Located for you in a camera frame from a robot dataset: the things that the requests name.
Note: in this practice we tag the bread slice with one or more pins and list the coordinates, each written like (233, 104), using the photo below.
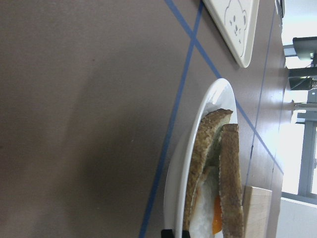
(230, 187)
(205, 147)

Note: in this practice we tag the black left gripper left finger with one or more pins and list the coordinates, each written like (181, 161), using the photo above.
(167, 233)

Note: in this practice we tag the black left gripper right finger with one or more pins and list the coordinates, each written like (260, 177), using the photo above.
(185, 234)

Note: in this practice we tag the wooden cutting board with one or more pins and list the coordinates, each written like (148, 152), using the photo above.
(256, 207)

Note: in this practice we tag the fried egg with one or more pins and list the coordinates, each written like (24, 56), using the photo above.
(203, 211)

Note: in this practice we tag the cream bear tray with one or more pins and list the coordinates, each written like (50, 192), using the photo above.
(236, 21)

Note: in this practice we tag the white round plate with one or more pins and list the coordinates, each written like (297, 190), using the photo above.
(218, 96)

